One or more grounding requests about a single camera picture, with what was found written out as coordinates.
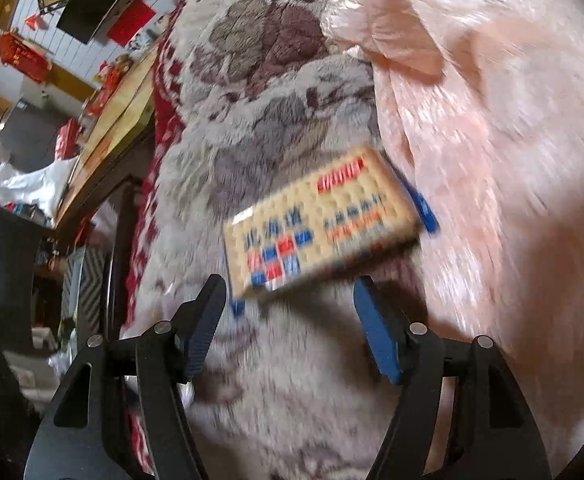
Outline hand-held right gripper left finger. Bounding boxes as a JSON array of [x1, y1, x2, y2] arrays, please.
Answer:
[[22, 274, 229, 480]]

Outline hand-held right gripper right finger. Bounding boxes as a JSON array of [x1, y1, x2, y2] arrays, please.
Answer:
[[353, 275, 555, 480]]

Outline striped cardboard box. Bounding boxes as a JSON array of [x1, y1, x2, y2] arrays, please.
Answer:
[[59, 247, 111, 357]]

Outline yellow cracker packet blue ends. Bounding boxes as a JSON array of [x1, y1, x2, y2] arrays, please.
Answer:
[[222, 145, 441, 319]]

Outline dark wooden chair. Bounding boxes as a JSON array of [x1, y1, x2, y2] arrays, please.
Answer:
[[0, 194, 59, 357]]

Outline pink quilt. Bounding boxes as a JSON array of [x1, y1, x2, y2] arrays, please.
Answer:
[[322, 0, 584, 480]]

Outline white plastic bag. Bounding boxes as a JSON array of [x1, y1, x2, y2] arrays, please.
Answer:
[[0, 157, 81, 217]]

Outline floral fleece blanket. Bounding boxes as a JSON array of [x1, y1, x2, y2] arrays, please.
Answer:
[[119, 0, 425, 480]]

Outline red box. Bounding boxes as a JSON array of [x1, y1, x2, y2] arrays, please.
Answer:
[[54, 117, 84, 162]]

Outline wooden coffee table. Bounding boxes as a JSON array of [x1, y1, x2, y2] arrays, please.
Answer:
[[54, 45, 159, 242]]

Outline red stuffed toys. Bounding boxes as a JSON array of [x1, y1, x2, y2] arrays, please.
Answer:
[[86, 57, 136, 117]]

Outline red hanging decoration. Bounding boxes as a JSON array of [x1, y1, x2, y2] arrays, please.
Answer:
[[0, 29, 54, 84]]

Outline red wall banner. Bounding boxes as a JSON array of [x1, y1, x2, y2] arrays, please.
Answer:
[[106, 0, 156, 49]]

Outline black wall television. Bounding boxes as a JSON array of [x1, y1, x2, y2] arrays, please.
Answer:
[[55, 0, 132, 45]]

